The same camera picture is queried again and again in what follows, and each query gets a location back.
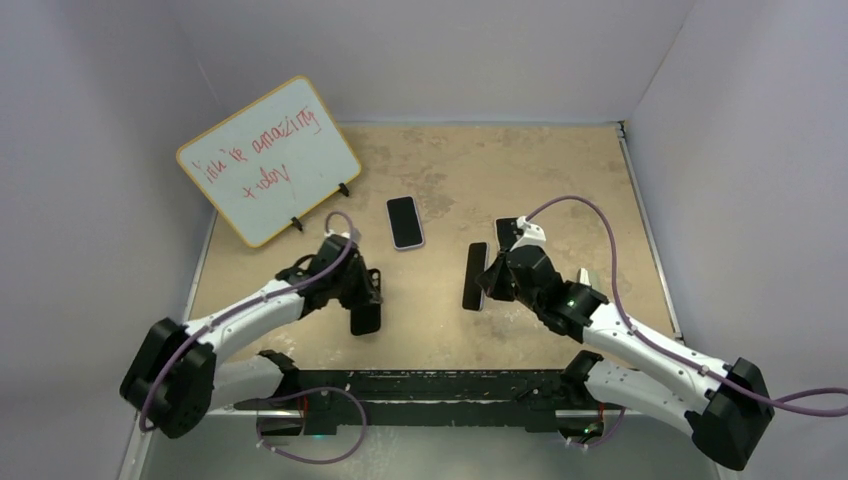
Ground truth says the black phone case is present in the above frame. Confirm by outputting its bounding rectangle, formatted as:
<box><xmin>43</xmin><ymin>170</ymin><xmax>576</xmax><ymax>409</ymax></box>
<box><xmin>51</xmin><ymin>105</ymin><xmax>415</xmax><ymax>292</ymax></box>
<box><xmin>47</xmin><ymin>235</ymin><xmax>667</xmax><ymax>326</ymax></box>
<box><xmin>349</xmin><ymin>303</ymin><xmax>382</xmax><ymax>336</ymax></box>

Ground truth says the silver-edged phone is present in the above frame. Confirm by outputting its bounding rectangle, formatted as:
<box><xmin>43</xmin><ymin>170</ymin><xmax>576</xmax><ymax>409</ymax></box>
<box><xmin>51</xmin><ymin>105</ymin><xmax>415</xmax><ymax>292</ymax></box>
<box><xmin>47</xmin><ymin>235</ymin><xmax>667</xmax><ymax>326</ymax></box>
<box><xmin>461</xmin><ymin>242</ymin><xmax>489</xmax><ymax>311</ymax></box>

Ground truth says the black phone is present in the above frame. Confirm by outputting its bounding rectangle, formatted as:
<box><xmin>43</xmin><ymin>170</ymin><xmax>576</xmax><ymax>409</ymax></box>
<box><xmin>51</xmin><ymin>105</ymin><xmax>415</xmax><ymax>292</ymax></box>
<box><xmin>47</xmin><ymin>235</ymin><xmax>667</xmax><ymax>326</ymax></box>
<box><xmin>494</xmin><ymin>217</ymin><xmax>523</xmax><ymax>252</ymax></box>

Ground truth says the lilac phone case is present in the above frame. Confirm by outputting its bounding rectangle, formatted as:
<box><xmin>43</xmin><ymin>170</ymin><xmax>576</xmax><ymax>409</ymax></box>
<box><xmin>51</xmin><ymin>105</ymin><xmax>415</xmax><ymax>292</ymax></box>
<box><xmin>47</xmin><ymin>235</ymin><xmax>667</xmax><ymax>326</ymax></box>
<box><xmin>386</xmin><ymin>196</ymin><xmax>425</xmax><ymax>251</ymax></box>

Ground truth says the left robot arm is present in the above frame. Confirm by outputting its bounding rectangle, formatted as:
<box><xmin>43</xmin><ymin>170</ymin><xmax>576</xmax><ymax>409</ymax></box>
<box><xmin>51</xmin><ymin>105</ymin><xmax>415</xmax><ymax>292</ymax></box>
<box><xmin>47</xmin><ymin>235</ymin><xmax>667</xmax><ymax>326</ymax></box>
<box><xmin>119</xmin><ymin>233</ymin><xmax>383</xmax><ymax>438</ymax></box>

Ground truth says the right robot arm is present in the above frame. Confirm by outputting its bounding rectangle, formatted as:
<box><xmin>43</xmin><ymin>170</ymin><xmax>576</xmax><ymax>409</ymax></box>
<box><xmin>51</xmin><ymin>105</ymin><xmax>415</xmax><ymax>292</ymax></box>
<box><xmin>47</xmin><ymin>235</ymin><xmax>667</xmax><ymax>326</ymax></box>
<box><xmin>475</xmin><ymin>246</ymin><xmax>774</xmax><ymax>471</ymax></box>

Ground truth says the silver stapler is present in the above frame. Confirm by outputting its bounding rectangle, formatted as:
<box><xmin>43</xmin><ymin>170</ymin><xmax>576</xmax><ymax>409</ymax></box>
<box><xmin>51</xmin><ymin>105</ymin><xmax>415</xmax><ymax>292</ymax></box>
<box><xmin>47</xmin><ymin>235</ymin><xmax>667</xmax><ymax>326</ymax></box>
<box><xmin>577</xmin><ymin>267</ymin><xmax>598</xmax><ymax>287</ymax></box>

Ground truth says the yellow-framed whiteboard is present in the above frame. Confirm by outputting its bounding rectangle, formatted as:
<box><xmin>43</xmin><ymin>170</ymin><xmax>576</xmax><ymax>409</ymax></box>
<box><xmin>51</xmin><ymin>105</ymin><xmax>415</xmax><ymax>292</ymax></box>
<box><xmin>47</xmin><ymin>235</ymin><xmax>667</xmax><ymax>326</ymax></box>
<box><xmin>176</xmin><ymin>76</ymin><xmax>362</xmax><ymax>248</ymax></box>

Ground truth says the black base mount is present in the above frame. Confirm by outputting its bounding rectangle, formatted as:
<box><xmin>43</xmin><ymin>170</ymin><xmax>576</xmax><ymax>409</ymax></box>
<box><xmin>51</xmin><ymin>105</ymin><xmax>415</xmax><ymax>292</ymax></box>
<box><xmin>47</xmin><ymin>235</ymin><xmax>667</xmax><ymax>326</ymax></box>
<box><xmin>234</xmin><ymin>351</ymin><xmax>617</xmax><ymax>442</ymax></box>

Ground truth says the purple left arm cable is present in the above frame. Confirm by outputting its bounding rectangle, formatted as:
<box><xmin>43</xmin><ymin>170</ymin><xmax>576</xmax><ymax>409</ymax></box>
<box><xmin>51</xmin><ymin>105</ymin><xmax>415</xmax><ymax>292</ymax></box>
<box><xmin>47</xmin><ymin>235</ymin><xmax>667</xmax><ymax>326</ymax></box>
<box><xmin>137</xmin><ymin>211</ymin><xmax>368</xmax><ymax>466</ymax></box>

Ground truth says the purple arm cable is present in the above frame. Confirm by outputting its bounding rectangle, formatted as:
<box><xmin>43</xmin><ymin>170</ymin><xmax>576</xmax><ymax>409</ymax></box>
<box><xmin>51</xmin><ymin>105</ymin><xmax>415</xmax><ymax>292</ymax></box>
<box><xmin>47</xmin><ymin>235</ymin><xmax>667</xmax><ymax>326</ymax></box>
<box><xmin>137</xmin><ymin>211</ymin><xmax>368</xmax><ymax>466</ymax></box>
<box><xmin>516</xmin><ymin>195</ymin><xmax>848</xmax><ymax>452</ymax></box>

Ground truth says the aluminium rail frame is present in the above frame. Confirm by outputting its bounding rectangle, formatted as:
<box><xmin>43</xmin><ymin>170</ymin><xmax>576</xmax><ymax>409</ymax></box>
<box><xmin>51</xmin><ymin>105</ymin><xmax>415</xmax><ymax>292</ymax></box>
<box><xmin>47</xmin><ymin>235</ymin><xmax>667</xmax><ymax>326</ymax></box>
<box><xmin>117</xmin><ymin>397</ymin><xmax>740</xmax><ymax>480</ymax></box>

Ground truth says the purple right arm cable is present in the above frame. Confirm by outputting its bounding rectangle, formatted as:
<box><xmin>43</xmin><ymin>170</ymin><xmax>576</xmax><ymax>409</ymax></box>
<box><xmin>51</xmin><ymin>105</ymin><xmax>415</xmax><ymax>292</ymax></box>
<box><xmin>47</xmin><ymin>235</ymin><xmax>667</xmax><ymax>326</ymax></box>
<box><xmin>516</xmin><ymin>195</ymin><xmax>848</xmax><ymax>452</ymax></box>

